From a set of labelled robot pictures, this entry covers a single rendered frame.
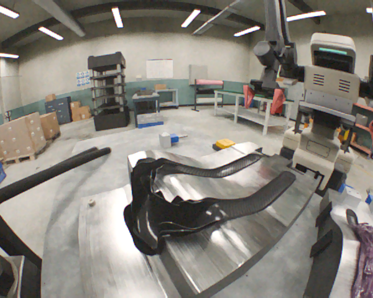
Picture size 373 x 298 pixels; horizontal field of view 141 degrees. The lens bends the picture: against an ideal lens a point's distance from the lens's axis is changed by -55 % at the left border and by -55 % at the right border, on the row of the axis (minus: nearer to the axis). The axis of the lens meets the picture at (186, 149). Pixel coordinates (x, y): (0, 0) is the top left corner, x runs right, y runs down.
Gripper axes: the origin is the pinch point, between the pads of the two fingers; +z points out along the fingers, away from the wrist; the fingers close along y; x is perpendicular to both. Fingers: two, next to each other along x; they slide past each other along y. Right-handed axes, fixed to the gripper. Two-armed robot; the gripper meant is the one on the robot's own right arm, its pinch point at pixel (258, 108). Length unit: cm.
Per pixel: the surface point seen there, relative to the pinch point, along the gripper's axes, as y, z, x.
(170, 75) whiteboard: -562, -178, 246
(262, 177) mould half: 13.0, 18.6, -12.1
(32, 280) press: 3, 57, -56
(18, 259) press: -1, 54, -59
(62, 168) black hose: -20, 37, -47
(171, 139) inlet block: -29.2, 22.0, -7.1
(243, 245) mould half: 20.2, 23.0, -30.9
